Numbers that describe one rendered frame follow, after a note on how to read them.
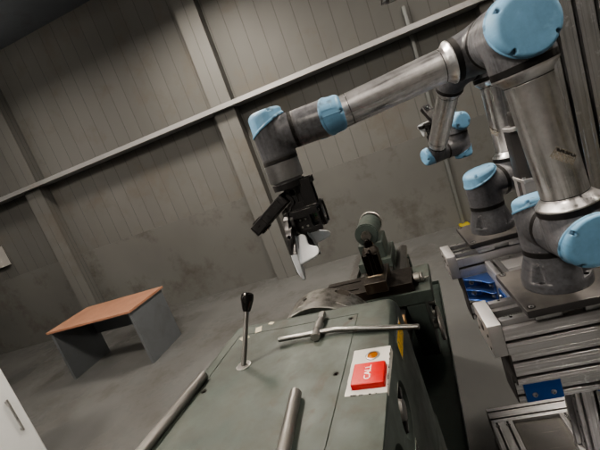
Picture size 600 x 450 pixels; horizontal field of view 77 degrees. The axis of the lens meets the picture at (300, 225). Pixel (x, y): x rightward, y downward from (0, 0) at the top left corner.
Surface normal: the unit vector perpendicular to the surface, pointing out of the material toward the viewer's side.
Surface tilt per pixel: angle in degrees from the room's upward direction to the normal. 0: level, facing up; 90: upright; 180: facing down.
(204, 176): 90
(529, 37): 82
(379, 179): 90
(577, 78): 90
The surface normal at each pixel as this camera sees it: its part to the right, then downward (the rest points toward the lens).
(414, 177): -0.17, 0.25
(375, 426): -0.34, -0.92
